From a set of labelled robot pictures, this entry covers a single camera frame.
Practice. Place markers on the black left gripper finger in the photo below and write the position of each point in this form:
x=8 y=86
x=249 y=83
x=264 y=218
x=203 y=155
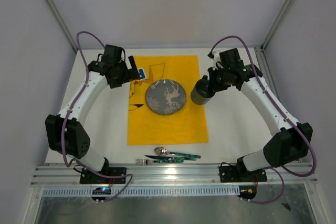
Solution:
x=132 y=62
x=131 y=75

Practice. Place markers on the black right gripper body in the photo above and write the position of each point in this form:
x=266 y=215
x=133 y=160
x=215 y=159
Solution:
x=219 y=77

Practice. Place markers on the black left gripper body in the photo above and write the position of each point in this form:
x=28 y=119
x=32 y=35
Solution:
x=121 y=74

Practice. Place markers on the dark green mug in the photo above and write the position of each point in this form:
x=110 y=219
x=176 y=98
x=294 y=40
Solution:
x=202 y=91

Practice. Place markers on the grey reindeer plate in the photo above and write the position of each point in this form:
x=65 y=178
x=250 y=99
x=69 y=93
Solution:
x=165 y=97

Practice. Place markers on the yellow Pikachu cloth placemat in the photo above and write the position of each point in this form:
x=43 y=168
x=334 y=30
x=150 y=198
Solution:
x=186 y=126

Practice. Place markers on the spoon with green handle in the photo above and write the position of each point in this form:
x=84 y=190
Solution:
x=161 y=151

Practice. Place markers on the knife with green handle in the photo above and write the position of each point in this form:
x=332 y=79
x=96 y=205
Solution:
x=167 y=158

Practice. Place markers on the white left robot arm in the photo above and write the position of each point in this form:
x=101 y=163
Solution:
x=65 y=131

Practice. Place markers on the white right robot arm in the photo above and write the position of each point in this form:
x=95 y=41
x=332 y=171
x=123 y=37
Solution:
x=290 y=139

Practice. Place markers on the left controller board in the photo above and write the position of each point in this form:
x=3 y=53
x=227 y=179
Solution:
x=101 y=193

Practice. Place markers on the controller board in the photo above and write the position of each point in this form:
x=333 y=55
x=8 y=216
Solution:
x=247 y=192
x=101 y=193

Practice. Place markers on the right controller board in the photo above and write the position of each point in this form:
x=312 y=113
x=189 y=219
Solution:
x=247 y=192

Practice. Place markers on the aluminium side rail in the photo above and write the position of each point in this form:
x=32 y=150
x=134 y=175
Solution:
x=265 y=68

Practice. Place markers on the fork with green handle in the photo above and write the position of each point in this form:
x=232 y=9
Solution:
x=150 y=162

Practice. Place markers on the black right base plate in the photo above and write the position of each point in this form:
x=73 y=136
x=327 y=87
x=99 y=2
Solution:
x=231 y=173

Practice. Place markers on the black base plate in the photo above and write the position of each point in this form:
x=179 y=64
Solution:
x=231 y=173
x=88 y=177

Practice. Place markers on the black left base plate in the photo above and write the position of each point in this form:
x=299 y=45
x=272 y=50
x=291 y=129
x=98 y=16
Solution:
x=88 y=177

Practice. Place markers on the slotted cable duct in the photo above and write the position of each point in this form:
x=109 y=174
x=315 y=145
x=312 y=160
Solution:
x=146 y=191

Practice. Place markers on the aluminium mounting rail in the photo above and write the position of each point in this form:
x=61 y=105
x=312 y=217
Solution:
x=165 y=175

